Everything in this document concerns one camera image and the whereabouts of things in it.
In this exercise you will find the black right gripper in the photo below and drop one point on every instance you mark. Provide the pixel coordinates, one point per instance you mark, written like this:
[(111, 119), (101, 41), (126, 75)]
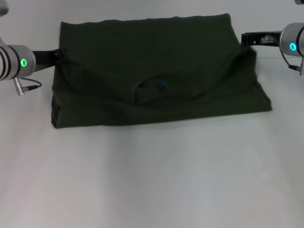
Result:
[(255, 39)]

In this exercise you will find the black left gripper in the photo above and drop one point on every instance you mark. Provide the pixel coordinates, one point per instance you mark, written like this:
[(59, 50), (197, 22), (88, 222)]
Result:
[(45, 58)]

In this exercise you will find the dark green FREE! t-shirt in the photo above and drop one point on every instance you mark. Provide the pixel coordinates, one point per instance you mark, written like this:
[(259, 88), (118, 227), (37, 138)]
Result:
[(152, 47)]

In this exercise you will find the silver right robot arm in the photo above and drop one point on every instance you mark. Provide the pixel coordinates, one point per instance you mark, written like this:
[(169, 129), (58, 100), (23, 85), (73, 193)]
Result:
[(294, 38)]

